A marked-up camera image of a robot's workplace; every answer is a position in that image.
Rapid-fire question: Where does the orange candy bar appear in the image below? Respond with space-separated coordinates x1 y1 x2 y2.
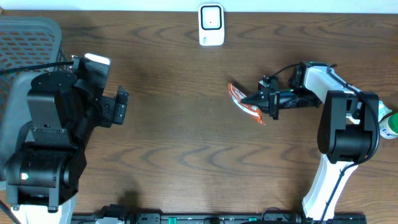
228 83 265 125

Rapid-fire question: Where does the green lid jar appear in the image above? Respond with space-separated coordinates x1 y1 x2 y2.
379 113 397 139

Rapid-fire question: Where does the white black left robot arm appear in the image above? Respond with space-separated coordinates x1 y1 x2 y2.
1 54 129 223

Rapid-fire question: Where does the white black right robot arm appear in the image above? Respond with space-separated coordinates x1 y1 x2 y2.
228 61 380 223

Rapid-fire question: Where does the white barcode scanner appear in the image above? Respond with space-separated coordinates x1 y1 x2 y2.
198 3 225 47

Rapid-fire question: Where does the dark grey plastic basket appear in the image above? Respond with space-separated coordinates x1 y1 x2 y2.
1 16 72 169

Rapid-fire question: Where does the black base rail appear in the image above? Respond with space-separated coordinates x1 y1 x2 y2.
71 203 368 224

